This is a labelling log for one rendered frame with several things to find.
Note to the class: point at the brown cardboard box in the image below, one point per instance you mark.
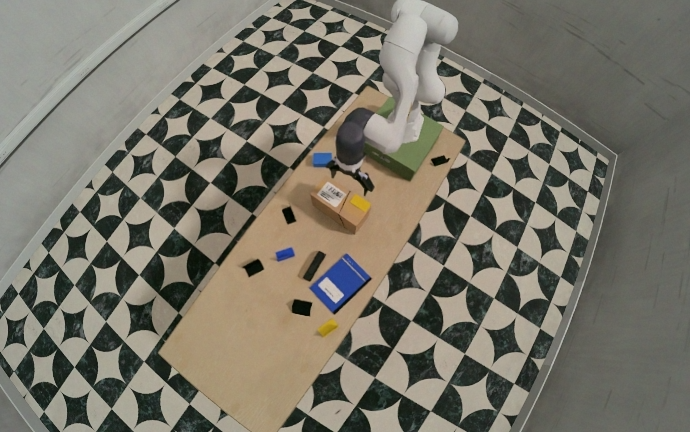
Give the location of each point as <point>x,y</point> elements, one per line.
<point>329,197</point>

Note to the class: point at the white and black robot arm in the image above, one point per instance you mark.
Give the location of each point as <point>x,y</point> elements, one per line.
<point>399,62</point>

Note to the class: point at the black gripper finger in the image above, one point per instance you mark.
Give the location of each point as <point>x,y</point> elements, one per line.
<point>333,167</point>
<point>365,182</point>

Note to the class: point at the blue rectangular block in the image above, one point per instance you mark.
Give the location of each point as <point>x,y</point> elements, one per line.
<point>321,159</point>

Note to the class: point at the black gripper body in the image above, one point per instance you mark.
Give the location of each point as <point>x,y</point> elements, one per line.
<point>356,173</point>

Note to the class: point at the blue notebook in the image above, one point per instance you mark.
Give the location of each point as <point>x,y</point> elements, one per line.
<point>340,283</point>

